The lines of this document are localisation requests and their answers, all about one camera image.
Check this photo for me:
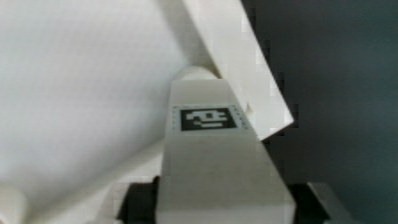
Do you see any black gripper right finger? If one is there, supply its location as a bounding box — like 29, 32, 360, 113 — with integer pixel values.
288, 182, 360, 224

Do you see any white desk tabletop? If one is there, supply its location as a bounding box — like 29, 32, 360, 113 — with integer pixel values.
0, 0, 294, 224

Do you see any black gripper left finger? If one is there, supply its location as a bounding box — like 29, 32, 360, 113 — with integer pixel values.
118, 177, 161, 224

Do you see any white desk leg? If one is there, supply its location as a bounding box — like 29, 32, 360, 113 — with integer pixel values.
157, 66, 297, 224

